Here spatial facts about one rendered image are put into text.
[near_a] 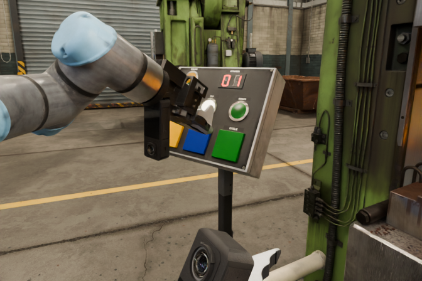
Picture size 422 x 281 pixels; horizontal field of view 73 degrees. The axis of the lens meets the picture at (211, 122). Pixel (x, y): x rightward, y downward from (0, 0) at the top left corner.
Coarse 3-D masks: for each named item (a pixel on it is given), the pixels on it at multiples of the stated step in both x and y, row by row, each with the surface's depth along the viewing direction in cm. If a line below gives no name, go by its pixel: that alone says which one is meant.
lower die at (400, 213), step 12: (396, 192) 52; (408, 192) 52; (420, 192) 52; (396, 204) 52; (408, 204) 50; (420, 204) 48; (396, 216) 52; (408, 216) 50; (420, 216) 49; (408, 228) 51; (420, 228) 49
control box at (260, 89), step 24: (192, 72) 88; (216, 72) 83; (240, 72) 79; (264, 72) 74; (216, 96) 80; (240, 96) 76; (264, 96) 72; (216, 120) 77; (240, 120) 73; (264, 120) 71; (264, 144) 73; (240, 168) 68
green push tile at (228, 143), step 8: (224, 136) 73; (232, 136) 72; (240, 136) 70; (216, 144) 73; (224, 144) 72; (232, 144) 71; (240, 144) 70; (216, 152) 72; (224, 152) 71; (232, 152) 70; (232, 160) 69
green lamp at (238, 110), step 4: (236, 104) 75; (240, 104) 74; (232, 108) 75; (236, 108) 74; (240, 108) 74; (244, 108) 73; (232, 112) 75; (236, 112) 74; (240, 112) 73; (244, 112) 73; (232, 116) 74; (236, 116) 74; (240, 116) 73
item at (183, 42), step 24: (168, 0) 481; (192, 0) 507; (216, 0) 490; (240, 0) 528; (168, 24) 487; (192, 24) 486; (216, 24) 523; (240, 24) 541; (168, 48) 494; (192, 48) 494; (216, 48) 506; (240, 48) 556
